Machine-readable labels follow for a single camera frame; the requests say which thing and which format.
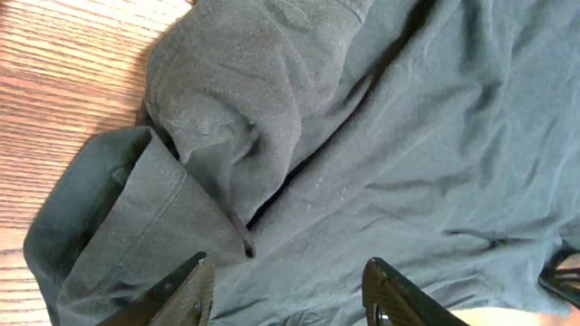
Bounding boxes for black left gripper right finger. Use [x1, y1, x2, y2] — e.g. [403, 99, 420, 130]
[362, 257, 468, 326]

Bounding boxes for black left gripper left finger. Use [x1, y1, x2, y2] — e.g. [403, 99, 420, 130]
[99, 252, 215, 326]

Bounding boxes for black t-shirt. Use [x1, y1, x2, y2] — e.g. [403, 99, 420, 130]
[24, 0, 579, 325]

